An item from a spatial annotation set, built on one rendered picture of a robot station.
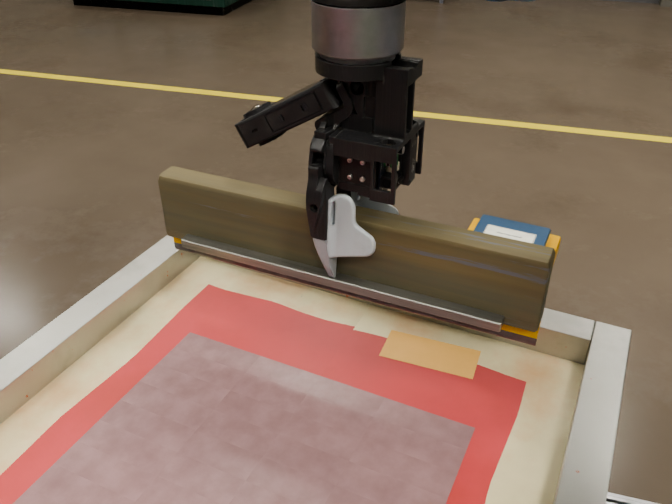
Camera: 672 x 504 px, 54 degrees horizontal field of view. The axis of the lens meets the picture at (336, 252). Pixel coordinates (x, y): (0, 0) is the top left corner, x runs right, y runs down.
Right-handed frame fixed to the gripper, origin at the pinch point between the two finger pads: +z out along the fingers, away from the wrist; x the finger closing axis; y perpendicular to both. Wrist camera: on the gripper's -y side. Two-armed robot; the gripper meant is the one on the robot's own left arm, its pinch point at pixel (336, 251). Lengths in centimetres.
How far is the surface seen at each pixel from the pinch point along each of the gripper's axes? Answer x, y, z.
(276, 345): -1.2, -7.0, 13.8
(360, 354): 1.5, 2.2, 13.8
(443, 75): 396, -105, 109
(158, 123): 236, -229, 108
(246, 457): -16.2, -1.6, 13.8
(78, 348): -12.3, -25.7, 12.5
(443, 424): -4.4, 13.8, 13.9
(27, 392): -19.5, -25.7, 12.7
